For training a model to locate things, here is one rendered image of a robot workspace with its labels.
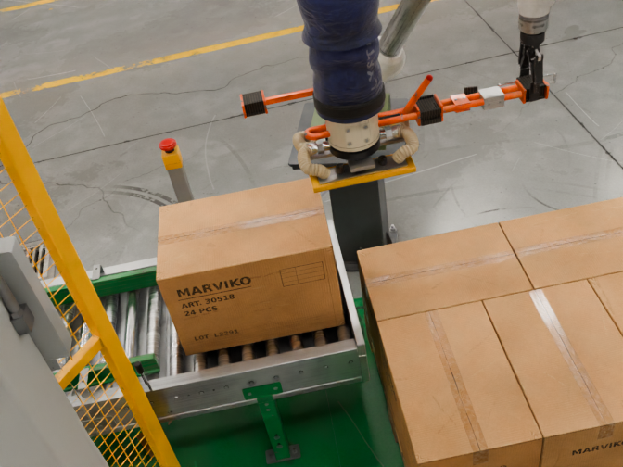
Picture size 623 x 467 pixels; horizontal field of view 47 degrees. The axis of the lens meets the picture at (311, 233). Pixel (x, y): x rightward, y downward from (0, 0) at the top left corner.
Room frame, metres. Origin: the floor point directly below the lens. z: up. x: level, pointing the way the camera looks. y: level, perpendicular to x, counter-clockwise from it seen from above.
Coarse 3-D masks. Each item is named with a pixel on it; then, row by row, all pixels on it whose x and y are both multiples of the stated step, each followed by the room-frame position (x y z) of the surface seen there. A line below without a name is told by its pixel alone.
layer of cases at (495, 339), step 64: (384, 256) 2.11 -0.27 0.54; (448, 256) 2.04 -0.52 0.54; (512, 256) 1.98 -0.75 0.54; (576, 256) 1.91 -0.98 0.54; (384, 320) 1.78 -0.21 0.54; (448, 320) 1.72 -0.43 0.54; (512, 320) 1.66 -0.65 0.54; (576, 320) 1.61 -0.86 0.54; (384, 384) 1.77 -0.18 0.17; (448, 384) 1.44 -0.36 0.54; (512, 384) 1.40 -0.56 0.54; (576, 384) 1.35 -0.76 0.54; (448, 448) 1.21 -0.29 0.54; (512, 448) 1.18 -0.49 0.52; (576, 448) 1.19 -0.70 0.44
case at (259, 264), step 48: (240, 192) 2.17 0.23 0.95; (288, 192) 2.11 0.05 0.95; (192, 240) 1.94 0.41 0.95; (240, 240) 1.89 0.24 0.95; (288, 240) 1.85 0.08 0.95; (192, 288) 1.77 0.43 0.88; (240, 288) 1.78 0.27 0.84; (288, 288) 1.78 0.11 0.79; (336, 288) 1.78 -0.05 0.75; (192, 336) 1.77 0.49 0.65; (240, 336) 1.78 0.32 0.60
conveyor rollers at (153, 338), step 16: (64, 304) 2.17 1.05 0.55; (112, 304) 2.12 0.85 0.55; (128, 304) 2.10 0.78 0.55; (64, 320) 2.08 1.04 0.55; (112, 320) 2.04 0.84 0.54; (128, 320) 2.01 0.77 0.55; (80, 336) 1.98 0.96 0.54; (128, 336) 1.92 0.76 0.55; (176, 336) 1.88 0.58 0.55; (288, 336) 1.79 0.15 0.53; (320, 336) 1.75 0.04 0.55; (128, 352) 1.84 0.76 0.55; (176, 352) 1.80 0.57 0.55; (224, 352) 1.76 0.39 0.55; (272, 352) 1.71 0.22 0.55; (176, 368) 1.72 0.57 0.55
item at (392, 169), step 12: (384, 156) 1.89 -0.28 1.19; (336, 168) 1.88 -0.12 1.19; (348, 168) 1.90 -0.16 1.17; (384, 168) 1.86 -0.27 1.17; (396, 168) 1.86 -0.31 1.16; (408, 168) 1.85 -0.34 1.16; (312, 180) 1.87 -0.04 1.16; (324, 180) 1.86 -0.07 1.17; (336, 180) 1.85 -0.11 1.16; (348, 180) 1.84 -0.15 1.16; (360, 180) 1.84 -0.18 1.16; (372, 180) 1.84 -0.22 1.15
